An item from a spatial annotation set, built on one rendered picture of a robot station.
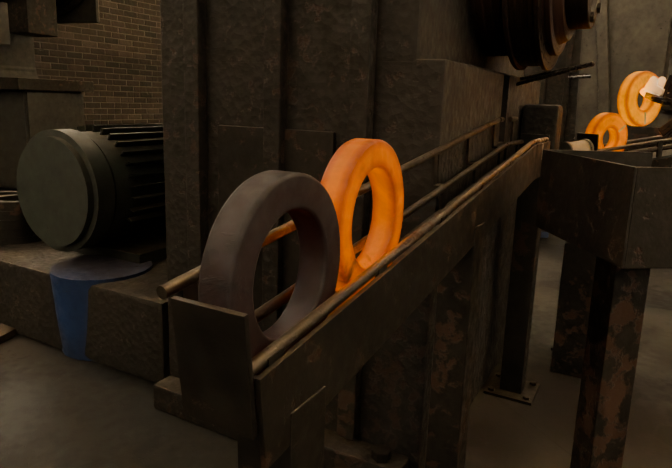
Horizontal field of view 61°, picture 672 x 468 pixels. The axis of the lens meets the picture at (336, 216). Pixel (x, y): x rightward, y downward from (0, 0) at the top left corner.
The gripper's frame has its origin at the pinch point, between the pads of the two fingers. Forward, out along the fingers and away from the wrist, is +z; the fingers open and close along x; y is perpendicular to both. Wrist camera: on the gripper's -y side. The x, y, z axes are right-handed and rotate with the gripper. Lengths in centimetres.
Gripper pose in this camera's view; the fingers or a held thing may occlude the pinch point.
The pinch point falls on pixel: (641, 92)
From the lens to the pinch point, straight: 189.1
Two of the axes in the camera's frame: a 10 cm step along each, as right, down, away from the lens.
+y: 1.4, -8.9, -4.4
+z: -4.1, -4.5, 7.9
